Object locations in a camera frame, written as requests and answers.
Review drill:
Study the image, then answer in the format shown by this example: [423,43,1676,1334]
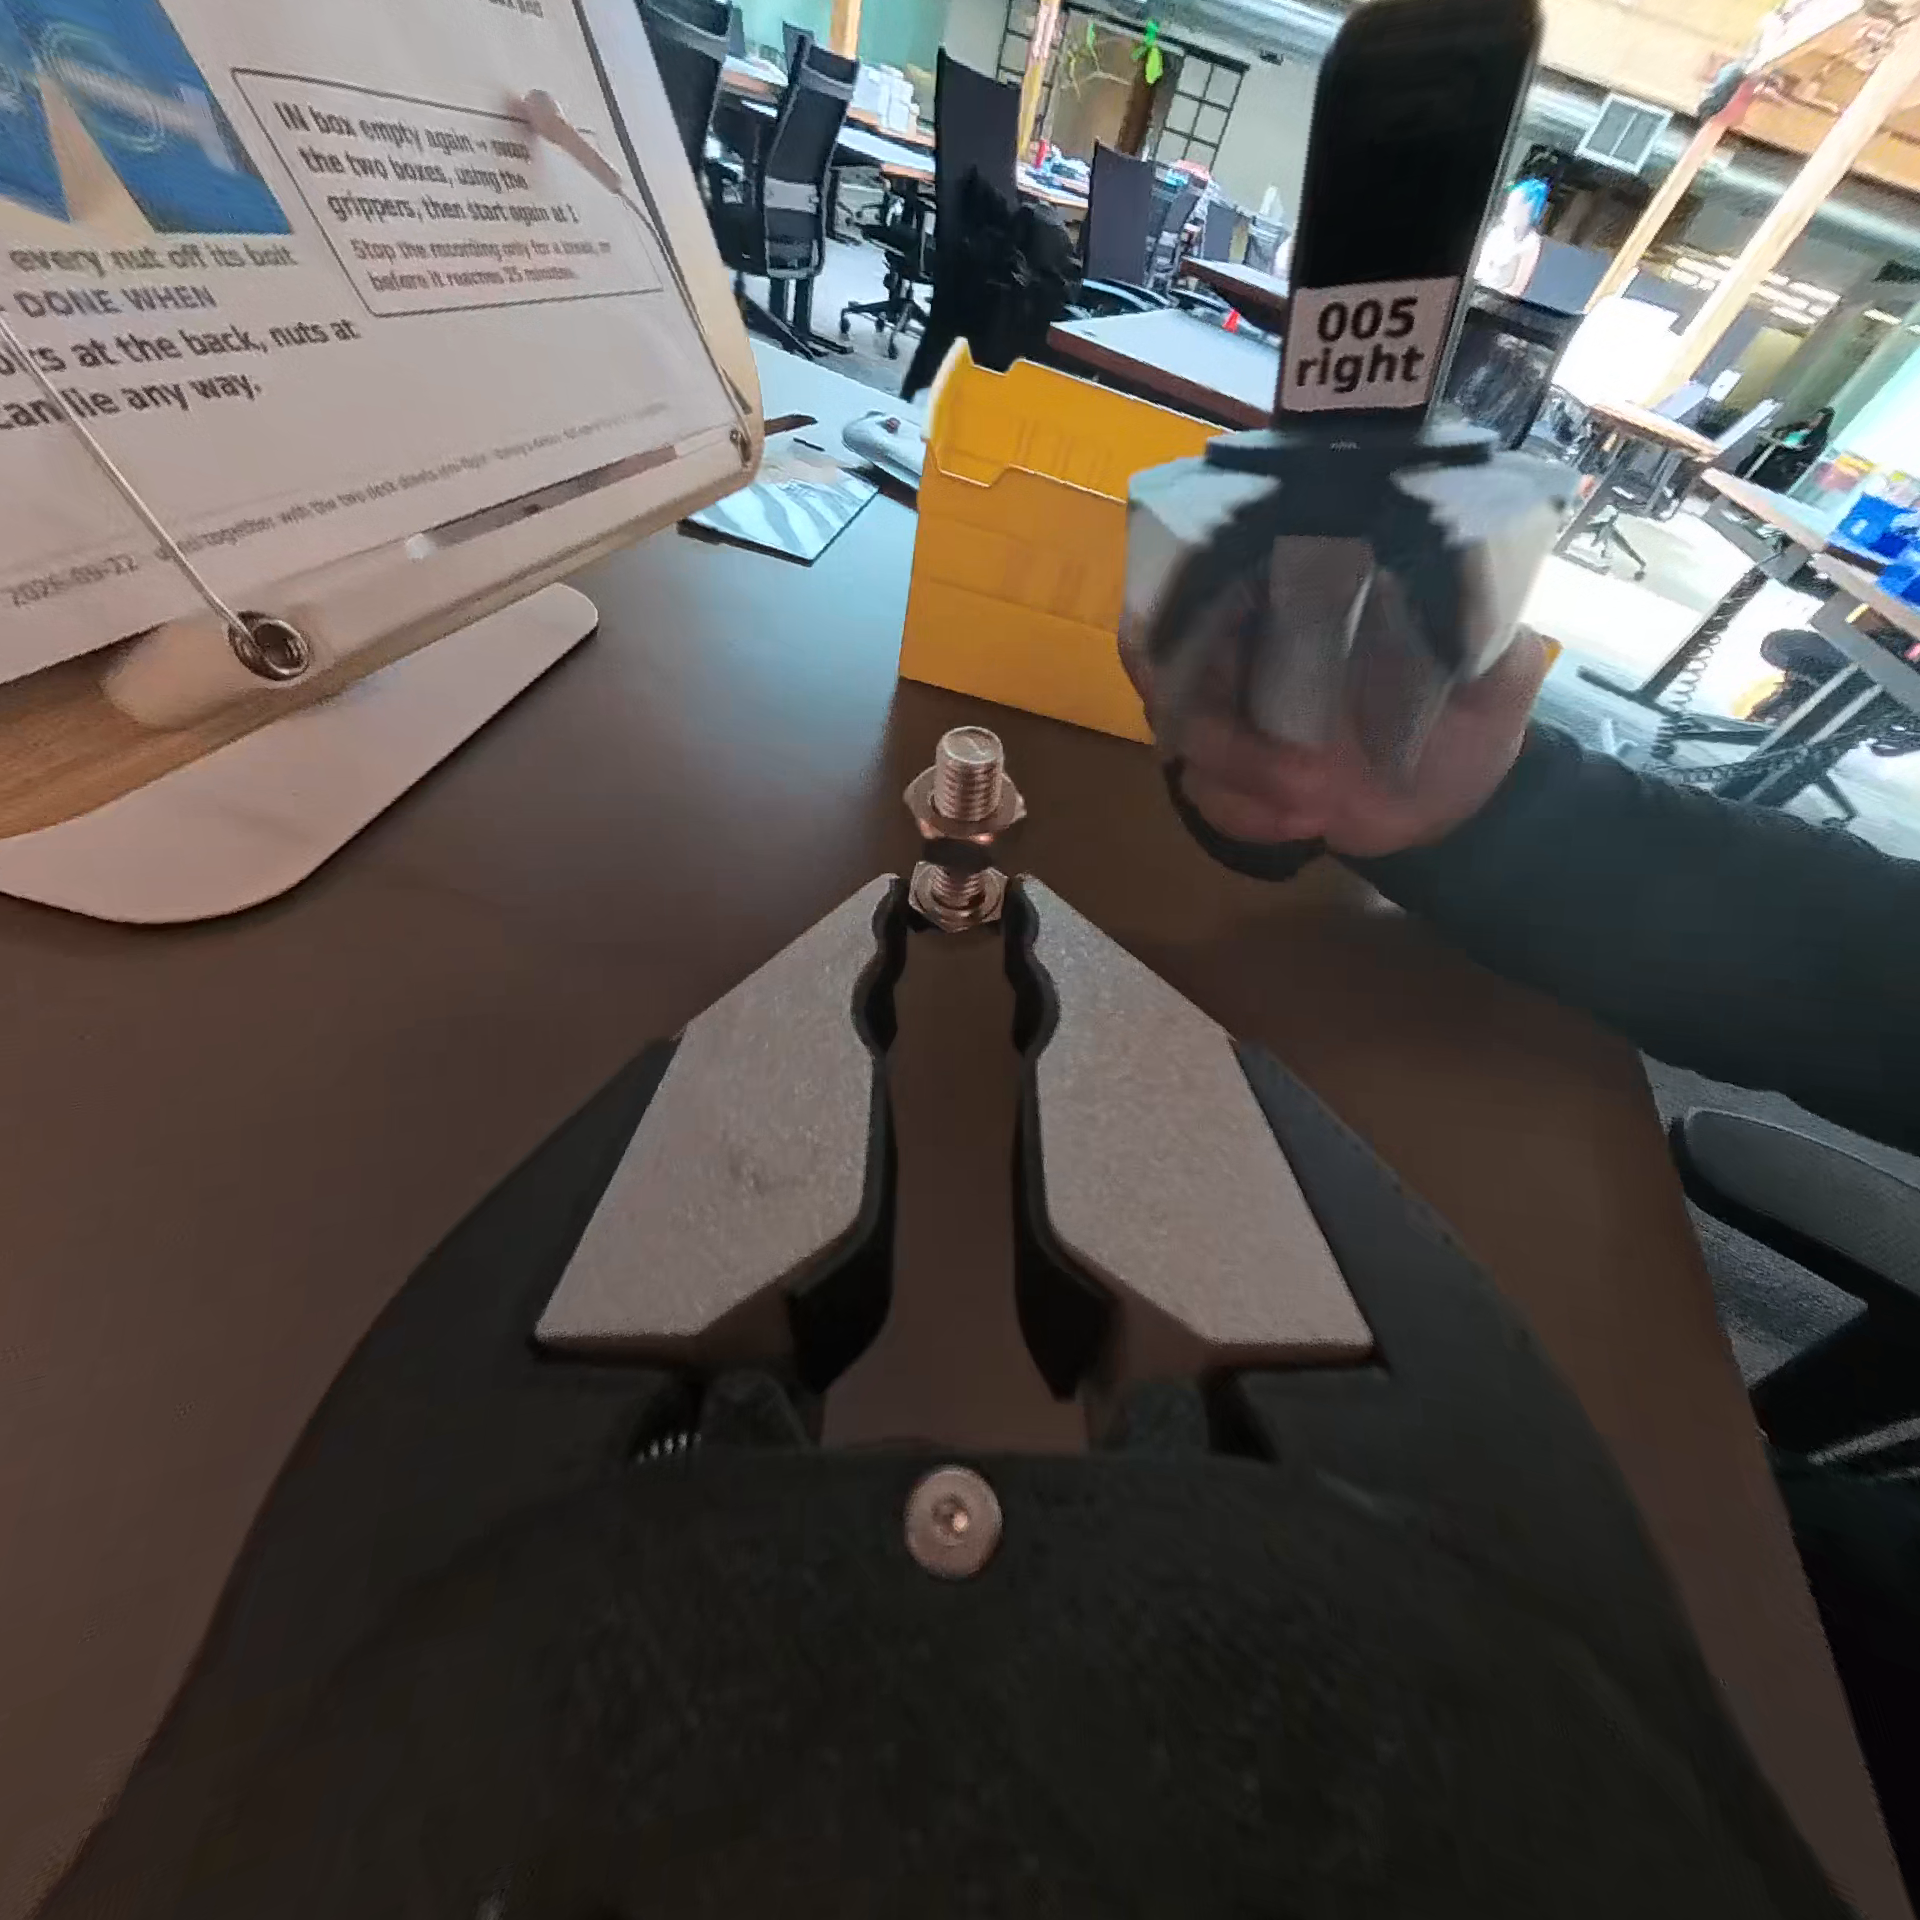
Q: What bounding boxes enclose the silver hex nut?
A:
[904,777,1033,847]

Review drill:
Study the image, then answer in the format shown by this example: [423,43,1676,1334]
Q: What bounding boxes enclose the grey rounded device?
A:
[840,406,944,494]

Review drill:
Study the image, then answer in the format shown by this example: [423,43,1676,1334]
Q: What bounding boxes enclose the black office chair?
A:
[757,37,859,353]
[1079,141,1202,323]

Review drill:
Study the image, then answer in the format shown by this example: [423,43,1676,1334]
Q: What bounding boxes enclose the silver bolt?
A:
[908,726,1033,939]

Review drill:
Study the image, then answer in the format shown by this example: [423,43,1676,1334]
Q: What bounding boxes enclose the blue plastic bins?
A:
[1837,480,1920,601]

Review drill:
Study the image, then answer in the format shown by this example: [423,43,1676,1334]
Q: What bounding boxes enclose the grey office chair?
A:
[1665,1105,1920,1478]

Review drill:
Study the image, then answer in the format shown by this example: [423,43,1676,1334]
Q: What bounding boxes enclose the person's right hand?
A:
[1159,631,1552,863]

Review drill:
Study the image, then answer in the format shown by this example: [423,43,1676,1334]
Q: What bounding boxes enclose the black chair with jacket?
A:
[900,48,1082,399]

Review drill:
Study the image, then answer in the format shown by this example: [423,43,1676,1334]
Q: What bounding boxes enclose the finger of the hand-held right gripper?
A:
[1359,454,1586,713]
[1113,454,1277,736]

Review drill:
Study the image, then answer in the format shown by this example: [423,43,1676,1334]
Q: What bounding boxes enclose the yellow plastic bin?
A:
[897,335,1567,747]

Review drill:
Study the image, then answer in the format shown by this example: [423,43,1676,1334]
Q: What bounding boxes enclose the grey desk with wooden edge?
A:
[1047,305,1296,431]

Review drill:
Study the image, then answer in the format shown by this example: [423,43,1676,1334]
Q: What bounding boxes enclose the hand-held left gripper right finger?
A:
[1007,873,1376,1407]

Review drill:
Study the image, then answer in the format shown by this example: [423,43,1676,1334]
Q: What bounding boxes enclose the printed instruction sheet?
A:
[0,0,753,683]

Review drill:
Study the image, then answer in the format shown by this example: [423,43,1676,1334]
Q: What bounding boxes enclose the black patterned card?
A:
[681,434,887,566]

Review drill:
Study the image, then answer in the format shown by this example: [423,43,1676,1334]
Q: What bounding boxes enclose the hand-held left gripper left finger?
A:
[532,873,916,1393]

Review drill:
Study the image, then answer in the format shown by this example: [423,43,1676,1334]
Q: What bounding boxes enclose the metal page holder wire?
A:
[0,314,317,683]
[515,88,759,451]

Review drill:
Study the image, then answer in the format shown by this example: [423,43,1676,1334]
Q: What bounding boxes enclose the wooden standing desk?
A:
[1560,392,1920,818]

